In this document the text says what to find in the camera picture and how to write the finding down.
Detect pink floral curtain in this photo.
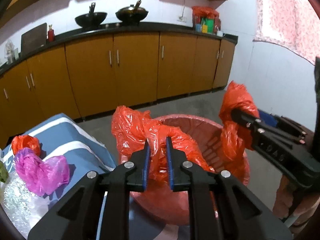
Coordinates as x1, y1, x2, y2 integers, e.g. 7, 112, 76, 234
254, 0, 319, 64

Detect red plastic trash basket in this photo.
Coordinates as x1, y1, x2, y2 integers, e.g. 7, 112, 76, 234
131, 114, 249, 225

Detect person's right hand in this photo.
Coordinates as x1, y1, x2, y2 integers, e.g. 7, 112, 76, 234
272, 175, 319, 227

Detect brown lower kitchen cabinets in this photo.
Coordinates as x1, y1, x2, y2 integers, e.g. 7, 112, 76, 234
1, 23, 238, 147

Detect white wall socket with cable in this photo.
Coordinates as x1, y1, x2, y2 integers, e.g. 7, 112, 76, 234
178, 0, 186, 22

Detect blue white striped tablecloth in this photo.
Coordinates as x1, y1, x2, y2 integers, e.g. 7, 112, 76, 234
1, 114, 116, 239

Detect small orange plastic bag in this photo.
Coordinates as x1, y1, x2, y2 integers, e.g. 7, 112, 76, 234
11, 135, 41, 157

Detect green box on counter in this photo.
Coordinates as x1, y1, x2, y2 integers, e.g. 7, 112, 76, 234
201, 18, 214, 34

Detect red bottle on counter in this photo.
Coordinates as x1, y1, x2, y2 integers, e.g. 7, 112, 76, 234
48, 24, 55, 42

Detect clear bubble wrap sheet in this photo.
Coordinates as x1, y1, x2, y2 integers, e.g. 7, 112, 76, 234
1, 172, 50, 238

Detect orange plastic bag gripper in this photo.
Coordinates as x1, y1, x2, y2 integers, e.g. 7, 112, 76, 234
219, 81, 259, 161

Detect orange bag on counter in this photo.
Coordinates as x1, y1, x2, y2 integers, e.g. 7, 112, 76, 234
192, 6, 220, 20

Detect right black wok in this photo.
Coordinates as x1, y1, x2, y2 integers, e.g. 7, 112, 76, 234
116, 0, 149, 23

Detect white mug on counter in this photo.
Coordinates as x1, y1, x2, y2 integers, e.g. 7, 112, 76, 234
216, 30, 225, 37

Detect black wok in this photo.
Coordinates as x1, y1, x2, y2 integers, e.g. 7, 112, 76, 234
116, 0, 149, 23
75, 2, 107, 28

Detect magenta plastic bag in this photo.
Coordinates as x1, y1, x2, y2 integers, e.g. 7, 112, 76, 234
14, 147, 70, 197

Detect olive green plastic bag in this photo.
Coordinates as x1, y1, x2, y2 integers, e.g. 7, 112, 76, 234
0, 161, 9, 183

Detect left black wok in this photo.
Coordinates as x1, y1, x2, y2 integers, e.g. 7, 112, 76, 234
75, 2, 107, 28

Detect dark cutting board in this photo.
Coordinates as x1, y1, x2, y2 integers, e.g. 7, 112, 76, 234
21, 23, 47, 56

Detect clear plastic jar on counter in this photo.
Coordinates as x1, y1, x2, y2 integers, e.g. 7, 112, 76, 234
4, 40, 19, 64

